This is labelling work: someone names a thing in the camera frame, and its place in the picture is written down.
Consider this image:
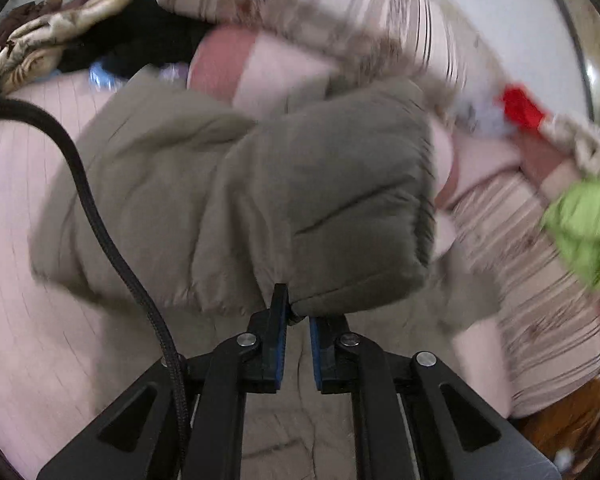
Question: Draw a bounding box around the cream crumpled cloth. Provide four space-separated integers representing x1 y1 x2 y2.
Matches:
540 114 600 177

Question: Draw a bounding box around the olive green puffer jacket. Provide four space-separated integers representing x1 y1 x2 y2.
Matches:
29 66 502 480

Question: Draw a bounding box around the pink bolster cushion centre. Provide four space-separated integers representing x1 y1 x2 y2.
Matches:
187 27 462 212

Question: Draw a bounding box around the pink quilted round bed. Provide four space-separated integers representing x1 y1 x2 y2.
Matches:
0 71 512 480

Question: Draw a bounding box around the beige brown patterned blanket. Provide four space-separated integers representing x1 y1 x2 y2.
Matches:
0 0 133 96

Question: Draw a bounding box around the blue plastic bag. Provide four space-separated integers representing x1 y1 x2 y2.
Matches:
88 61 189 91

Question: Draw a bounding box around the striped floral pillow left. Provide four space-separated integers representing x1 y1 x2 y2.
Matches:
157 0 472 91

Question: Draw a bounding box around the pink bolster cushion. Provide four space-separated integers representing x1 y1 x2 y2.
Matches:
187 27 462 212
436 131 582 208

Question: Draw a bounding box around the black clothes pile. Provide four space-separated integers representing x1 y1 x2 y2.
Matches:
58 0 214 79

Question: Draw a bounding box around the striped floral pillow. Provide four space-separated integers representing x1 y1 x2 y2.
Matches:
452 172 600 417
157 0 472 91

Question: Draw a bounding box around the black braided cable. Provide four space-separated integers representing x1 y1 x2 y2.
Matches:
0 96 192 441

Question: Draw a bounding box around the pink bolster cushion right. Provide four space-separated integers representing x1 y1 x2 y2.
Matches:
436 131 582 208

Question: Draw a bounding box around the red cloth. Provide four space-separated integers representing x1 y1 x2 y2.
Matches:
500 84 546 132

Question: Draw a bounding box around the grey blue cloth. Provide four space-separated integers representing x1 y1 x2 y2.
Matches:
453 98 514 139

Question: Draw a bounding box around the lime green garment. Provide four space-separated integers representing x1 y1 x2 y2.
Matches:
541 178 600 292

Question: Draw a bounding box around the striped floral pillow right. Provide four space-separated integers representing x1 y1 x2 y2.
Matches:
452 172 600 417

